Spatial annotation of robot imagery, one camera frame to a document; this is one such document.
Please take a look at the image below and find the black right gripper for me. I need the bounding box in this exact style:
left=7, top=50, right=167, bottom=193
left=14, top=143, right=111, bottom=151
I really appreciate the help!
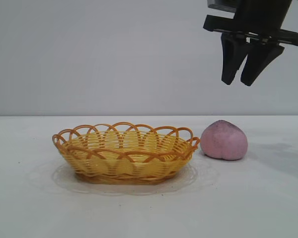
left=203, top=0, right=298, bottom=87

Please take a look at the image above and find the pink peach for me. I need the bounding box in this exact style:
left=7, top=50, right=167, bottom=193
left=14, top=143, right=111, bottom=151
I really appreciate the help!
left=200, top=119, right=248, bottom=161

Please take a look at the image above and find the yellow woven plastic basket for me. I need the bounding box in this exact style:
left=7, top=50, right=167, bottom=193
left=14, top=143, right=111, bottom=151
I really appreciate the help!
left=52, top=121, right=201, bottom=185

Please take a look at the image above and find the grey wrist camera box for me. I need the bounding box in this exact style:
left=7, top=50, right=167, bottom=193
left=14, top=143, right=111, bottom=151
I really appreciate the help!
left=207, top=0, right=237, bottom=13

